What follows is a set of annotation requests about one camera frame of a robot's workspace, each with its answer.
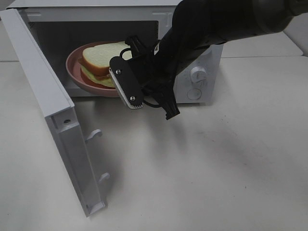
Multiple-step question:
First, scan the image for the round door release button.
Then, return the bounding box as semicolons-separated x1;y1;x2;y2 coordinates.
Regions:
187;89;202;101

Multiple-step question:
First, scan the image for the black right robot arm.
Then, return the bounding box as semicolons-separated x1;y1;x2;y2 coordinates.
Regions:
122;0;308;119

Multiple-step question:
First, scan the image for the toast sandwich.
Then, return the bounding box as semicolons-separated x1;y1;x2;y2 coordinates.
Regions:
78;41;130;89

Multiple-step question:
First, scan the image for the white microwave oven body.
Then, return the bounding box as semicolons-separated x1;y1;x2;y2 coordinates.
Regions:
6;0;224;104

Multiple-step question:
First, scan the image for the white microwave door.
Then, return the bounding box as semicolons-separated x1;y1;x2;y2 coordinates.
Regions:
0;9;110;217

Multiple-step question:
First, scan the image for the white microwave knob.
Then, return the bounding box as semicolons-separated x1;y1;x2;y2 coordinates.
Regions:
190;66;207;83

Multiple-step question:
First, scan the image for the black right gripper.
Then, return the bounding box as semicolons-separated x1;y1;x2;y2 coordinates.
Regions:
125;35;183;120

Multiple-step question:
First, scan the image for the pink plate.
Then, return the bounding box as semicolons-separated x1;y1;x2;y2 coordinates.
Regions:
65;41;118;98

